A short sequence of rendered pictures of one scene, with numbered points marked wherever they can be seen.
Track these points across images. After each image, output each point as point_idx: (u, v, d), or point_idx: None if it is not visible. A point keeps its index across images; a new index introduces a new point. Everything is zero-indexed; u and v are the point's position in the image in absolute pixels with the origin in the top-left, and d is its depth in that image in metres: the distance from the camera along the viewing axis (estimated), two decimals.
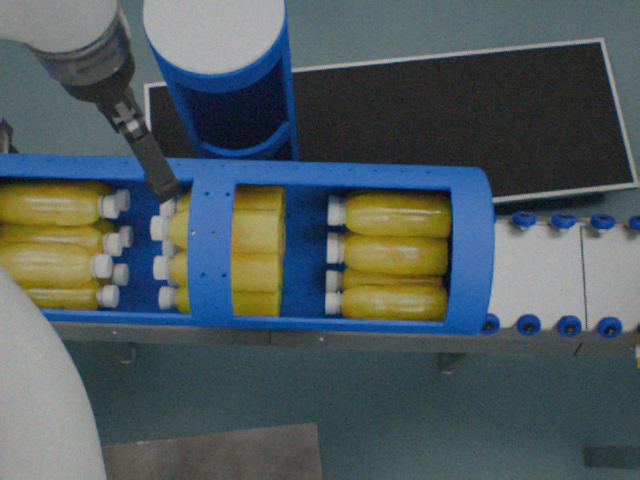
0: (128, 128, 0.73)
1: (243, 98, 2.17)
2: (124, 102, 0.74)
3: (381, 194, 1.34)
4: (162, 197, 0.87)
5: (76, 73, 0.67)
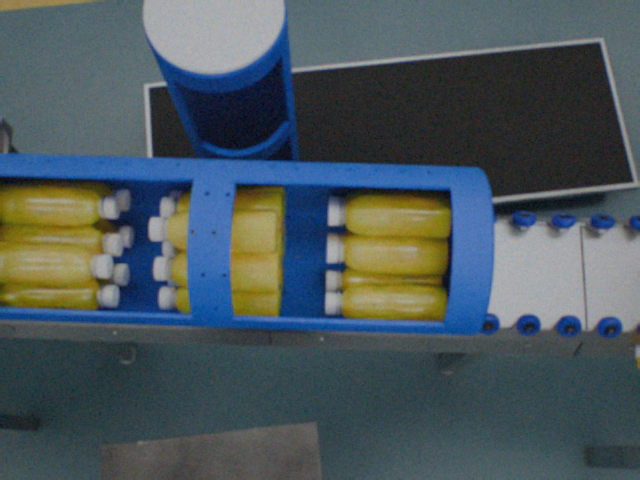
0: None
1: (243, 98, 2.17)
2: None
3: (381, 194, 1.34)
4: None
5: None
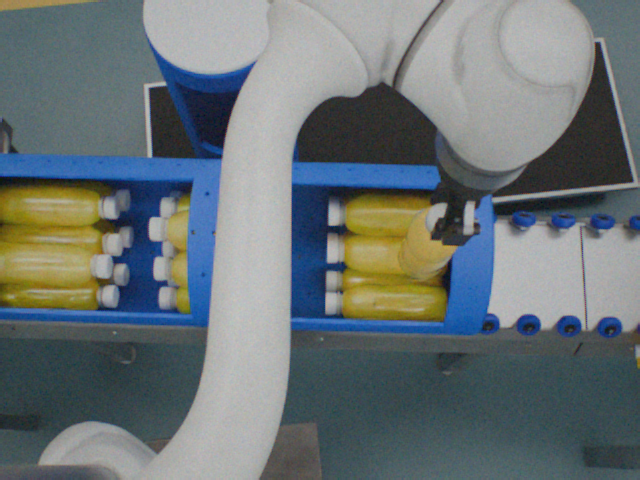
0: None
1: None
2: None
3: (381, 194, 1.34)
4: None
5: None
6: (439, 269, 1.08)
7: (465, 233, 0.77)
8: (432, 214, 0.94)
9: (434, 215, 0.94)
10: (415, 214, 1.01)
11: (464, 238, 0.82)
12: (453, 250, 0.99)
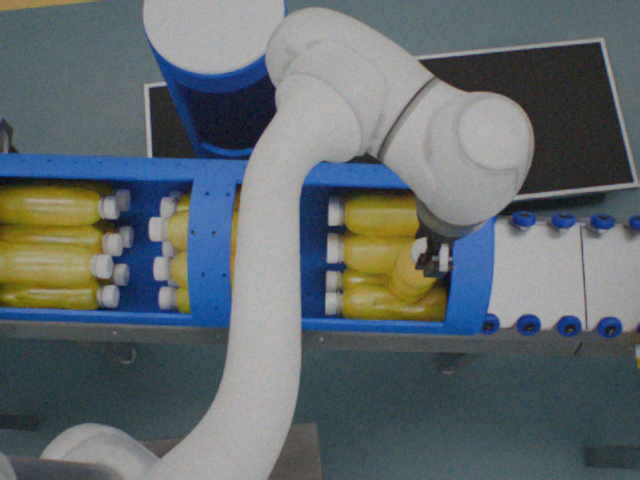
0: None
1: (243, 98, 2.17)
2: None
3: (381, 194, 1.34)
4: None
5: None
6: (424, 293, 1.23)
7: (441, 270, 0.92)
8: (416, 247, 1.09)
9: (418, 248, 1.09)
10: (402, 246, 1.16)
11: (441, 272, 0.97)
12: (435, 278, 1.14)
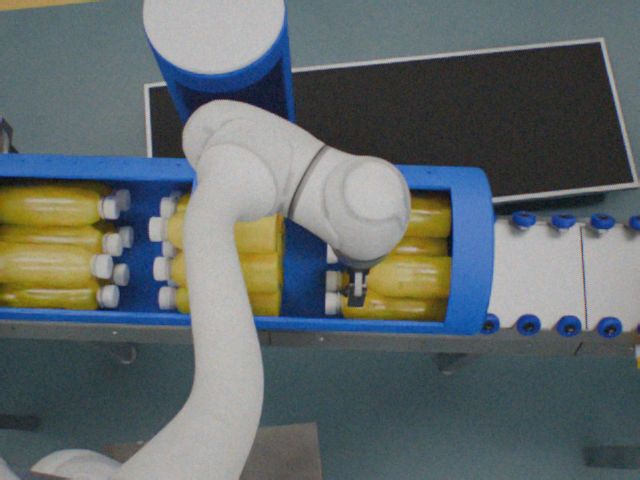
0: None
1: (243, 98, 2.17)
2: None
3: None
4: None
5: None
6: (443, 290, 1.24)
7: (355, 294, 1.08)
8: None
9: None
10: None
11: (359, 300, 1.13)
12: (387, 286, 1.23)
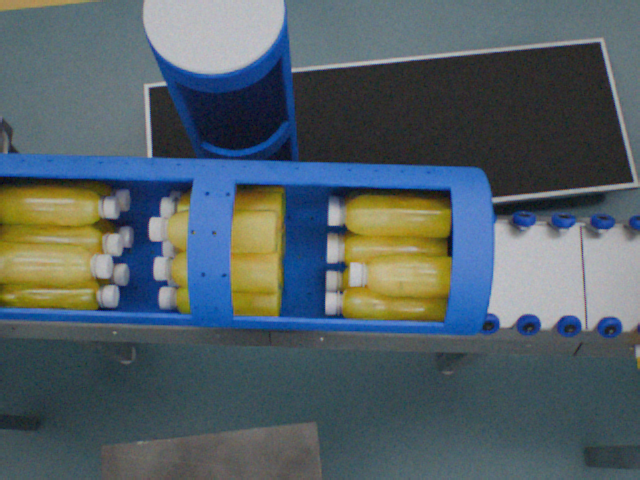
0: None
1: (243, 98, 2.17)
2: None
3: (381, 194, 1.34)
4: None
5: None
6: (443, 290, 1.24)
7: None
8: None
9: None
10: None
11: None
12: (387, 286, 1.23)
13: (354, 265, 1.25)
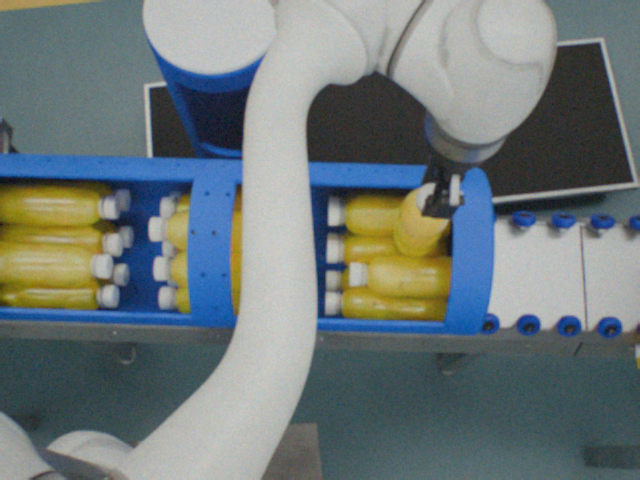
0: None
1: (243, 98, 2.17)
2: None
3: (381, 194, 1.34)
4: None
5: None
6: (443, 290, 1.24)
7: (451, 204, 0.87)
8: None
9: None
10: None
11: (451, 210, 0.92)
12: (387, 286, 1.23)
13: (354, 265, 1.25)
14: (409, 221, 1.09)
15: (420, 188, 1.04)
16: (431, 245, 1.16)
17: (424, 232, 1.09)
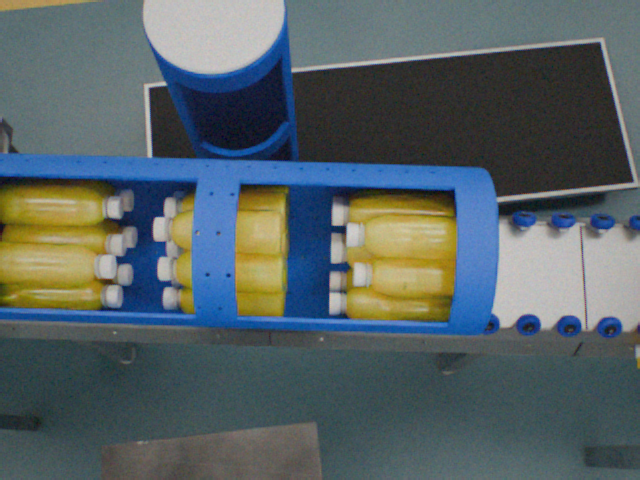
0: None
1: (243, 98, 2.17)
2: None
3: (385, 194, 1.34)
4: None
5: None
6: (448, 291, 1.24)
7: None
8: None
9: None
10: None
11: None
12: (391, 286, 1.23)
13: (358, 265, 1.25)
14: None
15: (347, 231, 1.26)
16: (433, 253, 1.21)
17: (384, 256, 1.23)
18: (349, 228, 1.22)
